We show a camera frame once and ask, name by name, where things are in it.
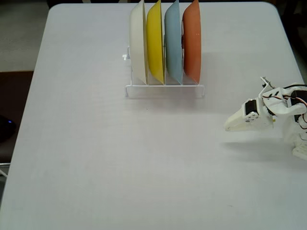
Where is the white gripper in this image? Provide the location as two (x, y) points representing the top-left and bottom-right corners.
(224, 97), (275, 133)

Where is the orange plate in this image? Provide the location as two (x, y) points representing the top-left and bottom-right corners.
(181, 0), (202, 85)

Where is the light blue plate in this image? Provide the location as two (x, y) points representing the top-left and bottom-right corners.
(164, 0), (184, 85)

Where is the yellow plate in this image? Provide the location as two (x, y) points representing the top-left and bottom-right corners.
(146, 0), (166, 85)

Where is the cream white plate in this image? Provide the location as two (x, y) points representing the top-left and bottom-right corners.
(129, 0), (148, 85)

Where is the black device with blue light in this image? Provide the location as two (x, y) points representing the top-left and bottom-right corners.
(0, 115), (17, 144)

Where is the red brown servo cable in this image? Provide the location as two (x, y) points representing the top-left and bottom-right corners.
(262, 92), (307, 107)
(296, 114), (307, 133)

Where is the white wire dish rack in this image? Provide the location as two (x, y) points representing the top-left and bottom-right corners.
(121, 34), (206, 99)

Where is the white metal frame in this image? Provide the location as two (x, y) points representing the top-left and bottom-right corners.
(0, 162), (12, 188)

